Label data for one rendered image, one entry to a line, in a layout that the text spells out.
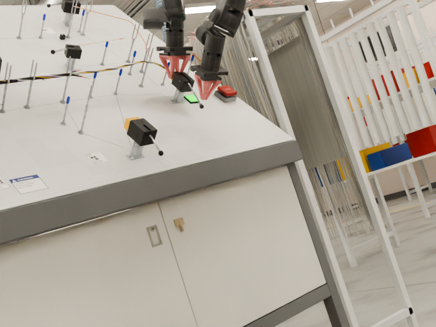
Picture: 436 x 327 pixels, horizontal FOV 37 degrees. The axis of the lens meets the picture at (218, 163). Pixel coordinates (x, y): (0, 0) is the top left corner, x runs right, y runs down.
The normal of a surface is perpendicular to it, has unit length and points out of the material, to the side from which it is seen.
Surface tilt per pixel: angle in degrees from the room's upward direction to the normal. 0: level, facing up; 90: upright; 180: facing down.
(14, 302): 90
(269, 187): 90
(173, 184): 90
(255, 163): 90
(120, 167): 50
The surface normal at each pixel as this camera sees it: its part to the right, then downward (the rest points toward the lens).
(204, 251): 0.65, -0.27
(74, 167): 0.29, -0.82
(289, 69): -0.77, 0.21
